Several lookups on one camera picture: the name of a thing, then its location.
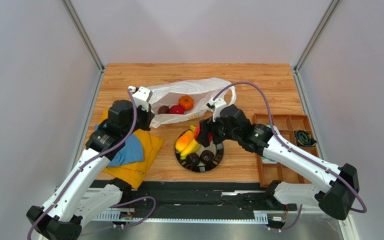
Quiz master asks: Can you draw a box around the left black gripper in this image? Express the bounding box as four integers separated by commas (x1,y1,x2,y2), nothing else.
122,102,155,138

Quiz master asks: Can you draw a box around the dark purple fruit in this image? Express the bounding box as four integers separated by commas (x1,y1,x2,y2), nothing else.
157,105,170,115

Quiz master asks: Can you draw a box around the red apple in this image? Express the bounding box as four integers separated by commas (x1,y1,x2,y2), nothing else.
194,125,213,143
168,105,185,115

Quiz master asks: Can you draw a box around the orange toy pumpkin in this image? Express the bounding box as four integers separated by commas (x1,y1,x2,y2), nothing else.
178,95,195,111

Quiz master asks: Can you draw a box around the white plastic bag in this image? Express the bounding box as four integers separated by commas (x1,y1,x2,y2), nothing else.
149,77,231,129

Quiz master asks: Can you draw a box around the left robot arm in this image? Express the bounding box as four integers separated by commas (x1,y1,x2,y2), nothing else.
26,99,154,240

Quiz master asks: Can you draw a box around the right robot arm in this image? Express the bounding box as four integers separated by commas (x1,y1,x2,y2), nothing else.
195,103,360,220

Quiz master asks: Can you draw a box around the black round plate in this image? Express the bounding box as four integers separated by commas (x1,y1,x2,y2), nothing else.
174,129,224,173

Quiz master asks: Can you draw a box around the yellow banana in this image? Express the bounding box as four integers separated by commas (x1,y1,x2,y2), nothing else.
180,125,200,160

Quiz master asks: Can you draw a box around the yellow orange mango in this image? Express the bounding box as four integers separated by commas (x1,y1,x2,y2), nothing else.
175,129,194,153

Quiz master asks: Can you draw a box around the blue cloth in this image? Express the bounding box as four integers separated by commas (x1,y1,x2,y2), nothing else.
107,131,144,167

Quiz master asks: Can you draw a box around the yellow cloth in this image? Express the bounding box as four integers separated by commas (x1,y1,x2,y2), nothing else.
97,109,165,191

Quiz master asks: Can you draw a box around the teal sock lower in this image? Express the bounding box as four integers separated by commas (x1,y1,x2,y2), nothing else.
261,156,278,164

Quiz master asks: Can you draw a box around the wooden compartment tray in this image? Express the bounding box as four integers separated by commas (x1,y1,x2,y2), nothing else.
256,114,319,187

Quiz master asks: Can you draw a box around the dark patterned sock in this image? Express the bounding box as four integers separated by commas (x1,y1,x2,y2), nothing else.
294,129,318,148

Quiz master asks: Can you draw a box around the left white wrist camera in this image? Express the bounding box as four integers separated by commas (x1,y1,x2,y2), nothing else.
128,86,153,112

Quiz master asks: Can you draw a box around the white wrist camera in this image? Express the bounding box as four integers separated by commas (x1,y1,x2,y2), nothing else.
206,98,227,122
128,86,153,112

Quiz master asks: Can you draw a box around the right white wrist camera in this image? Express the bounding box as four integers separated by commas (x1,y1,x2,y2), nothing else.
206,98,227,122

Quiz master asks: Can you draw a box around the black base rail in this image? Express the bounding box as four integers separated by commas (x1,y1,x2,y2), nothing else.
85,180,299,231

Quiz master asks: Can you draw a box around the right aluminium frame post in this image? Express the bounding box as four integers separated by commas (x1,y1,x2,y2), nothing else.
293,0,342,72

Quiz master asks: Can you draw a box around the aluminium frame post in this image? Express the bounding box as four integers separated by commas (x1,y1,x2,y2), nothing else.
61,0,105,73
293,0,342,72

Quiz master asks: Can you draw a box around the left aluminium frame post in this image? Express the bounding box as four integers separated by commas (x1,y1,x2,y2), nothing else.
61,0,105,73

